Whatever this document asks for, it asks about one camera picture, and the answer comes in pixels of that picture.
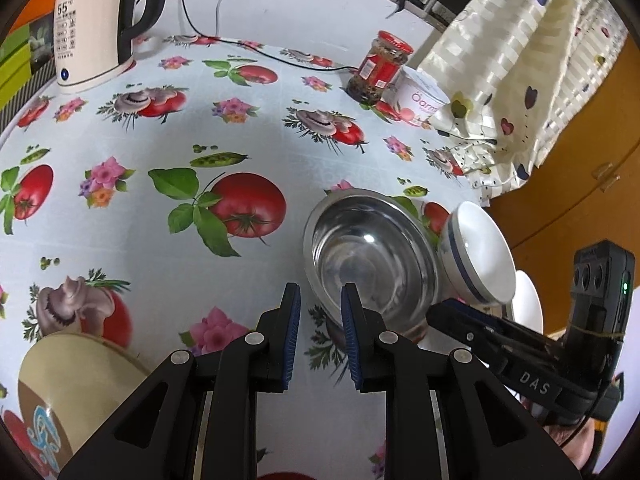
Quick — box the white bowl with blue stripe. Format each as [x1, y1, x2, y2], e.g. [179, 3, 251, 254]
[507, 270, 544, 333]
[440, 201, 517, 306]

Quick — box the white yogurt cup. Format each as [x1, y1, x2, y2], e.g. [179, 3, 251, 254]
[391, 66, 452, 128]

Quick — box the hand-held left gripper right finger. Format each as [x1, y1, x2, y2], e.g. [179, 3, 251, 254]
[340, 282, 583, 480]

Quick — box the white electric kettle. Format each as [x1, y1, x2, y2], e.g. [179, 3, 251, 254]
[52, 0, 176, 73]

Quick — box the stainless steel bowl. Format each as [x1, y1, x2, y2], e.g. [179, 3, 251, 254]
[302, 188, 443, 343]

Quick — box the floral printed tablecloth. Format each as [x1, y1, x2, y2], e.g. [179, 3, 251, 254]
[0, 35, 501, 480]

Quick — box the large beige plate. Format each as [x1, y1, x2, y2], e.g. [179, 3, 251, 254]
[17, 332, 153, 468]

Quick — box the cream curtain with heart print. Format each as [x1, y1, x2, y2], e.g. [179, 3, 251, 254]
[417, 0, 628, 206]

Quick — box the clear cabinet handle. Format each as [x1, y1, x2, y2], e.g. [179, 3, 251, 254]
[592, 162, 621, 191]

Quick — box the black and white patterned box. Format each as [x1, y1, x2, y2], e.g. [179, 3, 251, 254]
[0, 55, 56, 131]

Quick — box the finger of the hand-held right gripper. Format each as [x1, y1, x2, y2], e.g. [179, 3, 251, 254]
[427, 298, 566, 366]

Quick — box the black power cable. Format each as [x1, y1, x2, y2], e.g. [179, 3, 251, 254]
[177, 0, 361, 75]

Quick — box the glass jar with red lid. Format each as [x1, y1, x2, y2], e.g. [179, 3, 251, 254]
[346, 30, 415, 106]

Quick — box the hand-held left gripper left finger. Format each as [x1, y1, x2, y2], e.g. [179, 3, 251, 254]
[57, 282, 302, 480]

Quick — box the white kettle base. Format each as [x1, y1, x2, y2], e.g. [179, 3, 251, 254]
[55, 35, 163, 95]

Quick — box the wooden cabinet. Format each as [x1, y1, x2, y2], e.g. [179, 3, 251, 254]
[490, 25, 640, 336]

